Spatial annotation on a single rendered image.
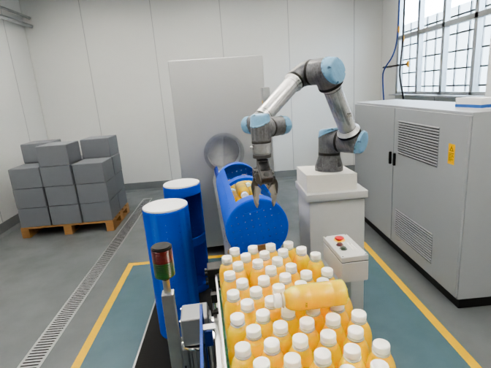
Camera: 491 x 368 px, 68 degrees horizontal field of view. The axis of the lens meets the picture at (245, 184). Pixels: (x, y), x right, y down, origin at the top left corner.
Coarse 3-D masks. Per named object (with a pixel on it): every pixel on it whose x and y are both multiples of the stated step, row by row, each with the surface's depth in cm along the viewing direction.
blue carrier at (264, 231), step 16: (224, 176) 219; (240, 176) 201; (224, 192) 193; (224, 208) 176; (240, 208) 158; (256, 208) 160; (272, 208) 160; (224, 224) 166; (240, 224) 160; (256, 224) 161; (272, 224) 162; (288, 224) 164; (240, 240) 162; (256, 240) 163; (272, 240) 164
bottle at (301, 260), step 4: (296, 252) 140; (296, 256) 139; (300, 256) 138; (304, 256) 138; (308, 256) 139; (296, 260) 138; (300, 260) 137; (304, 260) 137; (308, 260) 138; (300, 264) 137; (304, 264) 137; (300, 268) 137; (304, 268) 137
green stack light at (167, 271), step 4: (172, 260) 111; (164, 264) 109; (168, 264) 109; (172, 264) 111; (156, 268) 109; (160, 268) 109; (164, 268) 109; (168, 268) 109; (172, 268) 111; (156, 272) 110; (160, 272) 109; (164, 272) 109; (168, 272) 110; (172, 272) 111; (156, 276) 110; (160, 276) 109; (164, 276) 109; (168, 276) 110; (172, 276) 111
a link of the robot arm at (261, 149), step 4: (252, 144) 139; (260, 144) 144; (264, 144) 136; (268, 144) 137; (252, 148) 140; (256, 148) 137; (260, 148) 137; (264, 148) 137; (268, 148) 137; (252, 152) 140; (256, 152) 137; (260, 152) 137; (264, 152) 137; (268, 152) 138
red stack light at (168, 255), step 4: (152, 252) 108; (164, 252) 108; (168, 252) 109; (172, 252) 111; (152, 256) 109; (156, 256) 108; (160, 256) 108; (164, 256) 108; (168, 256) 109; (172, 256) 111; (152, 260) 110; (156, 260) 108; (160, 260) 108; (164, 260) 108; (168, 260) 109; (156, 264) 109; (160, 264) 108
